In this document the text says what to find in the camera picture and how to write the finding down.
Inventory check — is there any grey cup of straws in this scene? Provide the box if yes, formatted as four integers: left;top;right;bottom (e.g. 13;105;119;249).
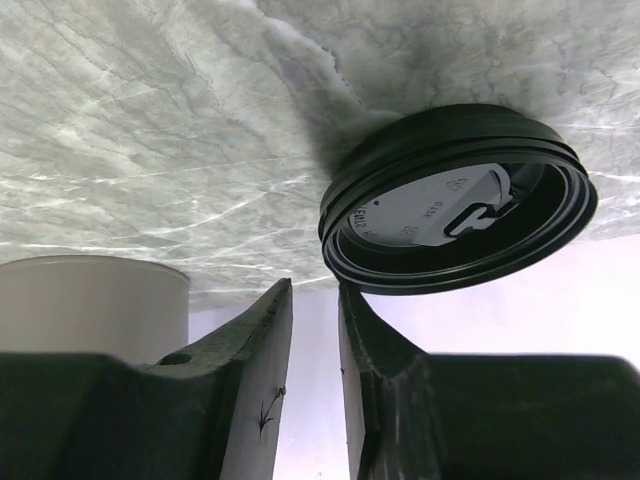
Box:
1;255;190;364

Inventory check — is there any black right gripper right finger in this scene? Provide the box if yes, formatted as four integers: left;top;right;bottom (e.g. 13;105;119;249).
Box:
339;285;639;479

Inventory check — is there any black plastic cup lid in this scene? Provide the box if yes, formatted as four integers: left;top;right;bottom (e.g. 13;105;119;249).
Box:
318;104;598;295

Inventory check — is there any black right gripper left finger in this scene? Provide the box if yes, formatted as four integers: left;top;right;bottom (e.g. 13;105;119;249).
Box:
1;279;293;479

